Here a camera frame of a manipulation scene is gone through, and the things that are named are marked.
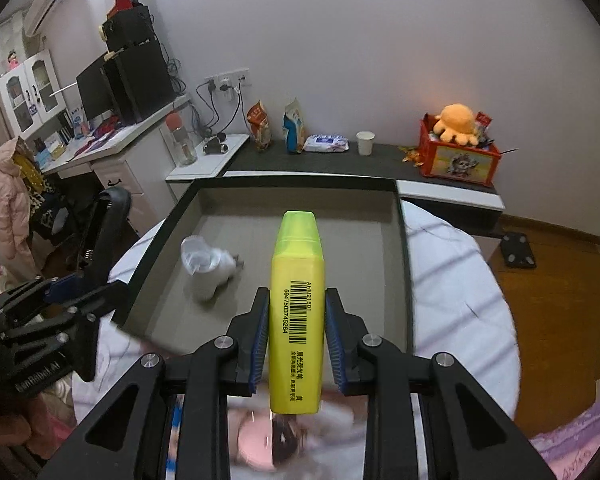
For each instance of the small black gadget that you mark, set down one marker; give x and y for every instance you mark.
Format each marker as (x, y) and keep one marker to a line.
(216, 144)

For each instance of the black computer monitor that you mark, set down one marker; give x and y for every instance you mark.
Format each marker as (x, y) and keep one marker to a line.
(92, 90)

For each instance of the black chair with clothes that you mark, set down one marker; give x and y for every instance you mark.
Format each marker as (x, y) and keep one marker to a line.
(55, 210)

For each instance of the black box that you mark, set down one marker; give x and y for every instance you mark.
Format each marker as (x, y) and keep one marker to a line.
(130, 27)

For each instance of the low cabinet with dark top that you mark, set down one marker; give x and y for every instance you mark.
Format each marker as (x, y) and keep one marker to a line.
(380, 165)

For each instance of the grey box with dark rim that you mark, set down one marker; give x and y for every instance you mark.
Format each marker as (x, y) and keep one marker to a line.
(340, 240)

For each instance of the red printed crate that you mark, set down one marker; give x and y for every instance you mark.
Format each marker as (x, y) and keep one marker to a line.
(460, 165)

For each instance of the white wall socket strip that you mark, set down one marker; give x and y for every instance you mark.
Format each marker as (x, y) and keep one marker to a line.
(230, 80)

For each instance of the clear bottle with red cap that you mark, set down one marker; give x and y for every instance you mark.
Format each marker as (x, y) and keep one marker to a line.
(181, 142)

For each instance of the orange octopus plush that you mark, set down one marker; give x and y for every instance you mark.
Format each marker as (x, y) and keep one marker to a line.
(457, 122)

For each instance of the small yellow toy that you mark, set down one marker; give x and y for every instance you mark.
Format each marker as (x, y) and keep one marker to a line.
(411, 156)

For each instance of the white desk with drawers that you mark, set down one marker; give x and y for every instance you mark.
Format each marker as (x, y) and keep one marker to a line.
(122, 175)

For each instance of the white striped bedsheet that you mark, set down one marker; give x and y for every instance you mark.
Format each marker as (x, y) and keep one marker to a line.
(455, 310)

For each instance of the purple printed blanket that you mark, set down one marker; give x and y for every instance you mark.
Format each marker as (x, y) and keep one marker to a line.
(575, 445)

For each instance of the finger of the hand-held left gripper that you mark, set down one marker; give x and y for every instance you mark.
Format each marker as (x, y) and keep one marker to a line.
(65, 286)
(100, 300)

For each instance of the blue snack bag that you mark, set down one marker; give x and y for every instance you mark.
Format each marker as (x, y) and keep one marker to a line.
(294, 127)

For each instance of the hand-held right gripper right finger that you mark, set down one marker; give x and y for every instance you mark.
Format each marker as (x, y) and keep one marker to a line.
(333, 345)

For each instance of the wet wipes pack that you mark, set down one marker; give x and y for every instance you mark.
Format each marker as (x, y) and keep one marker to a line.
(326, 143)

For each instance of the white side table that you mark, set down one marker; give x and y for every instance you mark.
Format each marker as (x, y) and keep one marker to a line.
(215, 162)

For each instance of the white glass-door cabinet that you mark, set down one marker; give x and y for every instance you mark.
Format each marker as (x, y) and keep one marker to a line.
(30, 90)

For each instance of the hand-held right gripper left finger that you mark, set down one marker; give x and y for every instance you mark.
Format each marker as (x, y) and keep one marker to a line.
(258, 342)

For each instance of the pink puffer jacket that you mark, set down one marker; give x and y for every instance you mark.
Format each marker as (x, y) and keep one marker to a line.
(7, 200)

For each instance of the orange snack bag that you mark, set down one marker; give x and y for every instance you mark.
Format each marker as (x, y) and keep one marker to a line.
(259, 125)

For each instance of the yellow highlighter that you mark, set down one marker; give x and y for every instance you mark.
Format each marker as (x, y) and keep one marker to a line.
(295, 270)

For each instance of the pink plush toy in bag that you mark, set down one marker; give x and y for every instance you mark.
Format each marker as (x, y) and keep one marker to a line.
(260, 442)

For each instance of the white paper cup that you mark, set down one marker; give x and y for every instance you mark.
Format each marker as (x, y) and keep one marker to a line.
(365, 143)

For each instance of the small pink doll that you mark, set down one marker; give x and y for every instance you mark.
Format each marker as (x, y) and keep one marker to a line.
(13, 60)

